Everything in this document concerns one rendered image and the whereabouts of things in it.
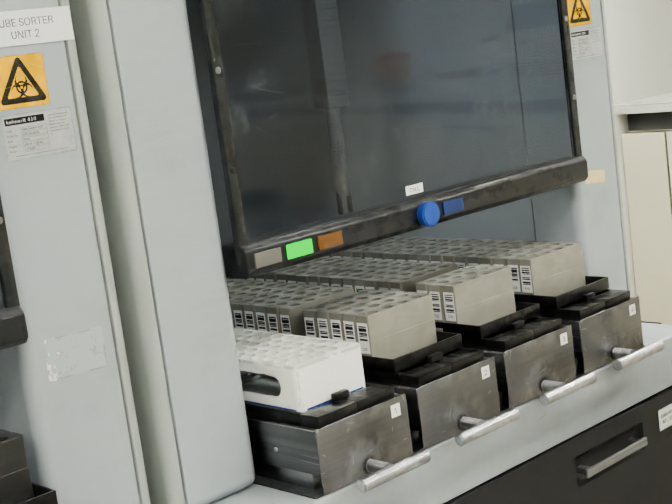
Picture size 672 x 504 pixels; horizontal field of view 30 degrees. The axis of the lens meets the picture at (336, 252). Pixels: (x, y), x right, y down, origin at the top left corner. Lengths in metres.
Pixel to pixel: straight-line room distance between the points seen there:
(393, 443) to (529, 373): 0.24
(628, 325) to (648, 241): 2.15
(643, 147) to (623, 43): 0.32
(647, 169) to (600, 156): 2.00
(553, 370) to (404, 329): 0.21
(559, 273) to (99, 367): 0.71
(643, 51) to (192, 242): 2.80
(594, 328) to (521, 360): 0.15
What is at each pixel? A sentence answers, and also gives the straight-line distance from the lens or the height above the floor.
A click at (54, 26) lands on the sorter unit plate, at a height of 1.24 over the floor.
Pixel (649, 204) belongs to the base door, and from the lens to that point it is 3.81.
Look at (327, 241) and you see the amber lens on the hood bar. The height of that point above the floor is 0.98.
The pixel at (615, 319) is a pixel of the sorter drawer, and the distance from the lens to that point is 1.68.
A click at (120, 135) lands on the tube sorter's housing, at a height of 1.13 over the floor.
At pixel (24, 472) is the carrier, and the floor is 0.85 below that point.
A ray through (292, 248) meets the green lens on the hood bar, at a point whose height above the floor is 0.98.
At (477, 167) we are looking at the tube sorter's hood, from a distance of 1.57.
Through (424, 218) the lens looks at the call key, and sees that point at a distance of 1.46.
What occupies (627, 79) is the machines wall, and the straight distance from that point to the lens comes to 3.87.
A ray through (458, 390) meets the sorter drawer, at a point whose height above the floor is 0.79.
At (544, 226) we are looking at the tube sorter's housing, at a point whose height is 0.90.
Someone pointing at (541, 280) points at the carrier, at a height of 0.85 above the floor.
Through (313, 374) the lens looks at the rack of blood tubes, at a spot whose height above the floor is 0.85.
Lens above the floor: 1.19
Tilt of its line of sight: 9 degrees down
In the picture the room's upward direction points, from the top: 8 degrees counter-clockwise
